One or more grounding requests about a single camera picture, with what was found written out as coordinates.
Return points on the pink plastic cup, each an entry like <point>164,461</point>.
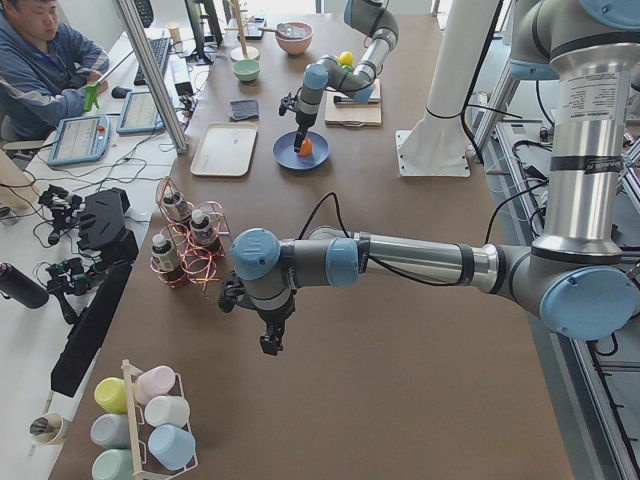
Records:
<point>152,383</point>

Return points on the teach pendant near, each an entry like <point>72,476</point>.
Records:
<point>80,140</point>

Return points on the teach pendant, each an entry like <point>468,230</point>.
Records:
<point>139,115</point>
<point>80,140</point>

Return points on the green clamp tool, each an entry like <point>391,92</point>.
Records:
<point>91,98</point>

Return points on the blue ceramic plate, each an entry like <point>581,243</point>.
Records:
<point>283,151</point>

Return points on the dark grey folded cloth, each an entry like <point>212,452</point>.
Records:
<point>244,109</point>

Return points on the paper cup with utensils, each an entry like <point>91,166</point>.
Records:
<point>48,429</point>

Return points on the grey plastic cup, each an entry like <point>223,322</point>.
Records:
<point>111,431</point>

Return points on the aluminium frame post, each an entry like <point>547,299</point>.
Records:
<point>155,80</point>

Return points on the white plastic cup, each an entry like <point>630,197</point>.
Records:
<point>165,409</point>

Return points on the dark drink bottle back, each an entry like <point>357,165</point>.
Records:
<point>176,207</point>

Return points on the dark drink bottle front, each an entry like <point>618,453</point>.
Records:
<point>166,261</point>

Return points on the pink bowl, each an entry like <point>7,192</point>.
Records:
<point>296,46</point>

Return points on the cream plastic tray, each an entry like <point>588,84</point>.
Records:
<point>224,150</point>

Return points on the white wire cup rack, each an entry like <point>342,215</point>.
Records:
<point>145,466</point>

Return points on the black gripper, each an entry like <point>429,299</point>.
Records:
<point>274,316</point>
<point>303,121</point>

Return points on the wooden cup tree stand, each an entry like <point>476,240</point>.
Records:
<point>244,51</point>

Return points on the dark drink bottle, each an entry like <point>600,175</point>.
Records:
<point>202,231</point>
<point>176,207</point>
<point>166,261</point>

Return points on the green ceramic bowl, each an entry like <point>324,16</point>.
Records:
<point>246,70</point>

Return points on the orange mandarin fruit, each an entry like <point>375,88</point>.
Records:
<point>306,147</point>

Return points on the black computer mouse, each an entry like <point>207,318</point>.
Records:
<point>119,92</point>

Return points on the yellow plastic cup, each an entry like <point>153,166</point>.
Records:
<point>110,395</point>

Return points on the seated person blue jacket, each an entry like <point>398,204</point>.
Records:
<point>45,68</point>

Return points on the teach pendant far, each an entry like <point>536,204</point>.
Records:
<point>139,115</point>

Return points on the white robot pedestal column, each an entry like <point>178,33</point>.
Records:
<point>437,144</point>

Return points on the wooden cutting board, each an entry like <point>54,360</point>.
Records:
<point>354,116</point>

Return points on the copper wire bottle rack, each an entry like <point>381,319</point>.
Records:
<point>189,246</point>

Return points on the dark drink bottle middle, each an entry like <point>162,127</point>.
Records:
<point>202,231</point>

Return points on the mint green plastic cup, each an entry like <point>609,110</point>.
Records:
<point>113,464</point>

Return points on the blue plastic cup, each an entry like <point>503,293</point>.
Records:
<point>172,446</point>

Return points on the black water bottle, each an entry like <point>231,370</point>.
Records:
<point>21,288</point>

